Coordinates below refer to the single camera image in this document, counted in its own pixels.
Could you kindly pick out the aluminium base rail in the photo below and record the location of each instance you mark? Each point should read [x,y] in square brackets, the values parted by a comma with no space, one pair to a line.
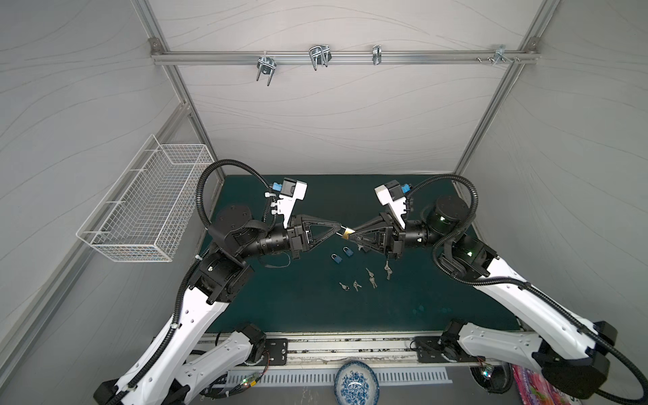
[322,350]

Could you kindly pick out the white slotted cable duct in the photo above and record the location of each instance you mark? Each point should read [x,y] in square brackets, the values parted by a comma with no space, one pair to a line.
[398,376]

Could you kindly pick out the pink Fox's candy bag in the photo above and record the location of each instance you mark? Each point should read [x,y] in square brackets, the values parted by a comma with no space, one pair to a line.
[535,390]

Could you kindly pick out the small blue padlock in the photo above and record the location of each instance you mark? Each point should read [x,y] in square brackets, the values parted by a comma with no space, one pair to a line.
[336,257]

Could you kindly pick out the metal U-bolt clamp left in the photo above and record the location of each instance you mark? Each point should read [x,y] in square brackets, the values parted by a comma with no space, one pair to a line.
[266,67]

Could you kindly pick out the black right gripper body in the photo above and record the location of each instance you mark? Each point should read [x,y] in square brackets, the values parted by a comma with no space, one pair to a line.
[391,240]

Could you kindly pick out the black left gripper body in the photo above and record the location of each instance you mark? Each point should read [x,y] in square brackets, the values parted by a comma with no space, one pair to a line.
[294,240]

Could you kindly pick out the silver key pair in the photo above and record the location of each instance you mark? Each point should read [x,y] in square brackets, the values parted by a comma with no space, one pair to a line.
[388,270]

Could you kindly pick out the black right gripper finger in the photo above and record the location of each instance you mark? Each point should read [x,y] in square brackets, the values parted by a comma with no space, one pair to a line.
[380,222]
[370,241]

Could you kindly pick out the aluminium top crossbar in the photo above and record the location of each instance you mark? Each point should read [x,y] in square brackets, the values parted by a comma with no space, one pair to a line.
[163,57]

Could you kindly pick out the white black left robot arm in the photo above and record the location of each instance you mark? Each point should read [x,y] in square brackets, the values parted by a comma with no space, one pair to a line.
[165,374]

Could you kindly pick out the metal bracket clamp right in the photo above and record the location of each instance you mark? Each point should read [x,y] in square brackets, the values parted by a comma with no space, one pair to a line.
[499,57]

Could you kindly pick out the white wire basket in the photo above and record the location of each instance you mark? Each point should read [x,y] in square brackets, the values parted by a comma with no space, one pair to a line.
[145,213]

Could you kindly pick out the metal U-bolt clamp middle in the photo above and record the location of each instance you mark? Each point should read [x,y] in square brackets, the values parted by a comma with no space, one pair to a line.
[320,55]

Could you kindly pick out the metal hook clamp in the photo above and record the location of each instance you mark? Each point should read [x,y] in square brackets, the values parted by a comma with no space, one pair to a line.
[376,55]

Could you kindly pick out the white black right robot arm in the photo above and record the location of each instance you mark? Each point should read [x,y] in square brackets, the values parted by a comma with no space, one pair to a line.
[570,352]

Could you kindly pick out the brass padlock with keys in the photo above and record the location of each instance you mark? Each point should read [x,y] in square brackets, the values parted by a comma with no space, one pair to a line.
[345,232]

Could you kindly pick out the metal u-bolt clamp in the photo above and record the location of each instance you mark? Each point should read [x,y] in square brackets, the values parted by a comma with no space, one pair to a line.
[320,55]
[266,67]

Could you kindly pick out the blue white patterned plate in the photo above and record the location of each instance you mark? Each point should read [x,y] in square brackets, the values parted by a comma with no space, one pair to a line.
[355,383]

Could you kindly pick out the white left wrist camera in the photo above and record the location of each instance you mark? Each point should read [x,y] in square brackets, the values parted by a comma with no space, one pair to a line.
[286,194]

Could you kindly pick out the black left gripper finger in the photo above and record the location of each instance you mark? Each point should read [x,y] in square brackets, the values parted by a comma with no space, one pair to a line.
[308,221]
[318,233]

